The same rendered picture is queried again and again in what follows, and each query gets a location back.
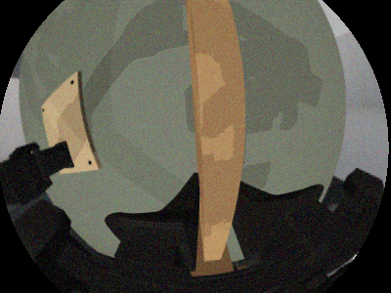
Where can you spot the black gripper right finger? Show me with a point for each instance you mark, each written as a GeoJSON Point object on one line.
{"type": "Point", "coordinates": [258, 215]}

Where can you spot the long wooden rail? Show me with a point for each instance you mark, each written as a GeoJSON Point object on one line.
{"type": "Point", "coordinates": [219, 107]}

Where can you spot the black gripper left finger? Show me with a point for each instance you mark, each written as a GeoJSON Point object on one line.
{"type": "Point", "coordinates": [176, 224]}

